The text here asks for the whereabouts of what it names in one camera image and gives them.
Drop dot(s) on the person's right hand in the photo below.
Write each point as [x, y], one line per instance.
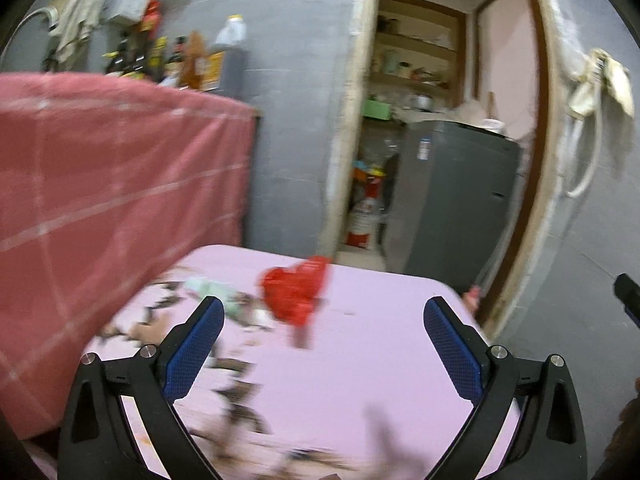
[625, 440]

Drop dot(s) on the metal pot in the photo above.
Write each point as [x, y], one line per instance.
[422, 102]

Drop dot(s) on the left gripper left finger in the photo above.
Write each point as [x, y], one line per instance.
[97, 441]

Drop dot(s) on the green box on shelf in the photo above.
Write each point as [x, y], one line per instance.
[377, 110]

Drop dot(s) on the hanging white towel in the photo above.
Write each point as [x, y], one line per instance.
[75, 26]

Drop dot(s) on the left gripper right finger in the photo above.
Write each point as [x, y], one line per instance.
[549, 439]

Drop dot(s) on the pink floral table cloth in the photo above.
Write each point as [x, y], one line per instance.
[366, 398]

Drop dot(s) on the grey refrigerator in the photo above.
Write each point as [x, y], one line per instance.
[450, 206]

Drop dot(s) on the red plastic bag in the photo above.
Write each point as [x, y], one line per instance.
[291, 293]

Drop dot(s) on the red checked cloth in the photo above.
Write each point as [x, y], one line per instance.
[105, 183]

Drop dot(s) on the dark sauce bottle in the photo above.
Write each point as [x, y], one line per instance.
[174, 64]

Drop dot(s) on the cream rubber glove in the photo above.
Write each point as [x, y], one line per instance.
[601, 73]

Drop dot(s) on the green white wrapper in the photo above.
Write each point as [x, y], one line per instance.
[241, 307]

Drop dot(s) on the pink bottle on floor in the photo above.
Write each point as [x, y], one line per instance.
[471, 299]

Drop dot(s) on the large dark liquid jug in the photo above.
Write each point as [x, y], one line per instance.
[231, 57]

